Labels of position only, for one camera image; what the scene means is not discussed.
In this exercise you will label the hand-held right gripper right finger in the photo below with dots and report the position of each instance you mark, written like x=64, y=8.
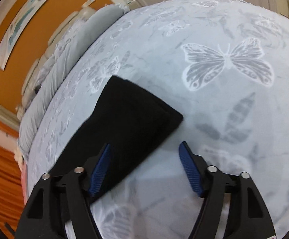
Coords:
x=189, y=171

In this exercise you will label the pink bench cushion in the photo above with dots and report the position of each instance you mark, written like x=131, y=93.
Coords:
x=23, y=181

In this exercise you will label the long framed wall picture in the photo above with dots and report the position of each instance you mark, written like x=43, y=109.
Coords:
x=20, y=25

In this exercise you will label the beige padded headboard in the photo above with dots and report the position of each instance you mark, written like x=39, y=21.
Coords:
x=84, y=13

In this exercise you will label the grey patterned pillow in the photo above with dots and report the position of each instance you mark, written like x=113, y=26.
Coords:
x=68, y=34

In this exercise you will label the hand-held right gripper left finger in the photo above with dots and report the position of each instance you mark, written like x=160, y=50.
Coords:
x=100, y=171

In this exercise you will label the white wall control panel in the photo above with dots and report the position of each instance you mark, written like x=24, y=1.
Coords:
x=89, y=1

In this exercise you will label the plain grey duvet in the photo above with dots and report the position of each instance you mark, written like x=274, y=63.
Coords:
x=60, y=67

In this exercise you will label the orange curtain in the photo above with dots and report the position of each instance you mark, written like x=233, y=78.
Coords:
x=0, y=166

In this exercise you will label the grey butterfly print blanket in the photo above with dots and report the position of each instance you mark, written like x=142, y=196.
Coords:
x=234, y=99

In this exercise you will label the black pants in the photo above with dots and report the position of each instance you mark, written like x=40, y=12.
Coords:
x=134, y=119

